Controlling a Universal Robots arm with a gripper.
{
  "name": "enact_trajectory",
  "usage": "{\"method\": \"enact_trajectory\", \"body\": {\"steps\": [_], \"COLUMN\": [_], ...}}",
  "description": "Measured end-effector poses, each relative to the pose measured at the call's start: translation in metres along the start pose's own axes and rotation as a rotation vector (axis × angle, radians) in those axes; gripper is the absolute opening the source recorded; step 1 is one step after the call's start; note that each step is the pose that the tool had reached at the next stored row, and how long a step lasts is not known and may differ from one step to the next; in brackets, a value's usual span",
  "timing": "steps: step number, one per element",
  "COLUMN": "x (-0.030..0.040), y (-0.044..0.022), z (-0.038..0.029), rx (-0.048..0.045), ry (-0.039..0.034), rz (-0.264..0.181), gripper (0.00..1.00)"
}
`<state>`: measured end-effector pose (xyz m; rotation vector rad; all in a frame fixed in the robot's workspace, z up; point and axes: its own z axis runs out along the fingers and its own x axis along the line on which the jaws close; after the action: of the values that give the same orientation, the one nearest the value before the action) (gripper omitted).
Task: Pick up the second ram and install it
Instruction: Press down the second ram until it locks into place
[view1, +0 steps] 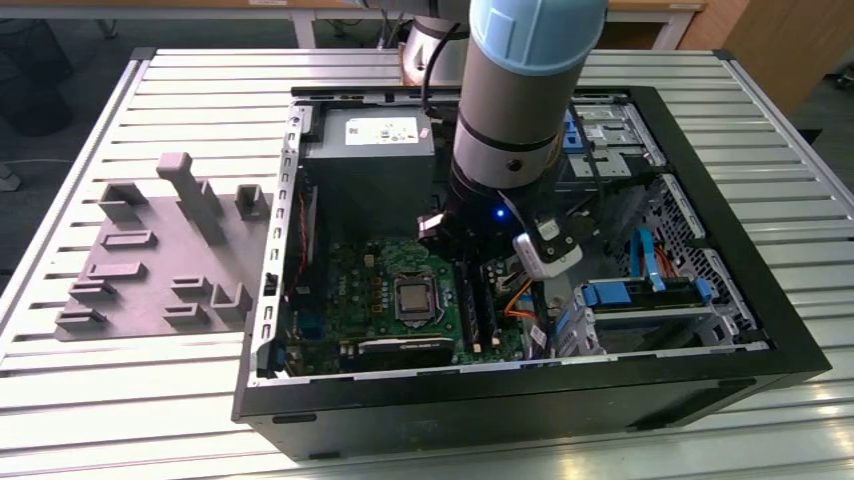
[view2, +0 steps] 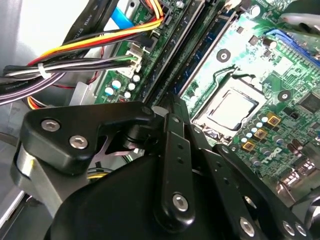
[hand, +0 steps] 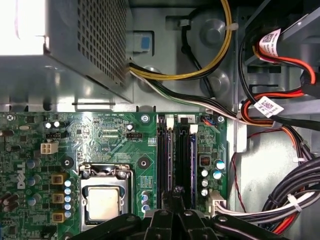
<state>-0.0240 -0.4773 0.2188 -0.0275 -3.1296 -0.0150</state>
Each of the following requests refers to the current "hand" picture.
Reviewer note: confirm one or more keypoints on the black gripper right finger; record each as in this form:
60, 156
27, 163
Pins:
192, 225

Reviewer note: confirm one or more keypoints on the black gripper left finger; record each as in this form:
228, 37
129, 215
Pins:
155, 225

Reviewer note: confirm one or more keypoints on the RAM slot black latches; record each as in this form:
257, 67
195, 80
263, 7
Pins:
161, 155
184, 155

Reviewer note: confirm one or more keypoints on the RAM slot white latches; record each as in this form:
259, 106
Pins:
170, 123
193, 128

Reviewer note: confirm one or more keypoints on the white board connector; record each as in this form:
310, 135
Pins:
217, 203

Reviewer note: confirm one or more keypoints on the metal socket cover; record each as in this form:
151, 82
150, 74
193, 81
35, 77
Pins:
124, 197

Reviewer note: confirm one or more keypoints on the silver CPU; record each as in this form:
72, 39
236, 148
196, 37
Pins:
103, 203

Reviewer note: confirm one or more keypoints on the green motherboard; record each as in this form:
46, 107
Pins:
120, 150

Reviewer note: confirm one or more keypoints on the yellow square choke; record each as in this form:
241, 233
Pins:
58, 217
58, 178
58, 198

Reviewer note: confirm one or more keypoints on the white four-pin power socket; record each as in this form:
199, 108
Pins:
49, 148

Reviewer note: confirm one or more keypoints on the black open PC case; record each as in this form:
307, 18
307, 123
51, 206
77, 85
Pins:
170, 50

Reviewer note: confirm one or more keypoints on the gray power supply unit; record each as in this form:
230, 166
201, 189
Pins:
100, 37

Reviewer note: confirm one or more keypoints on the silver drive bay cage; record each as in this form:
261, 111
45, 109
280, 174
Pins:
307, 32

